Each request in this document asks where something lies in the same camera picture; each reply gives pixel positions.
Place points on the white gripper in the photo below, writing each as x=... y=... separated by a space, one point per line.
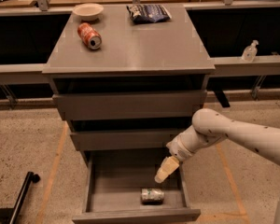
x=178 y=149

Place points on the silver green 7up can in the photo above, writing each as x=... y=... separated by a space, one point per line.
x=149 y=195

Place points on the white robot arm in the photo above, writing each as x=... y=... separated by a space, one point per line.
x=209 y=127

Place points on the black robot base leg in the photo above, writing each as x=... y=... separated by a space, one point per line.
x=10 y=215

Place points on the grey open bottom drawer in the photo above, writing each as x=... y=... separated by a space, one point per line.
x=113 y=192

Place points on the grey top drawer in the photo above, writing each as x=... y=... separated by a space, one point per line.
x=133 y=105

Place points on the grey middle drawer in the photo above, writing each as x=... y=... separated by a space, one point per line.
x=124 y=139

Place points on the grey drawer cabinet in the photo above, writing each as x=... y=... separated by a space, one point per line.
x=156 y=57

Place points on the red soda can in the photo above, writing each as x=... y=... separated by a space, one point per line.
x=90 y=37

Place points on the blue chip bag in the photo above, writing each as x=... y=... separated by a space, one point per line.
x=148 y=13

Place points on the white bowl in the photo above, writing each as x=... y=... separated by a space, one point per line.
x=88 y=12

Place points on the grey metal rail shelf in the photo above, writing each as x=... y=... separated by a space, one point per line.
x=15 y=74

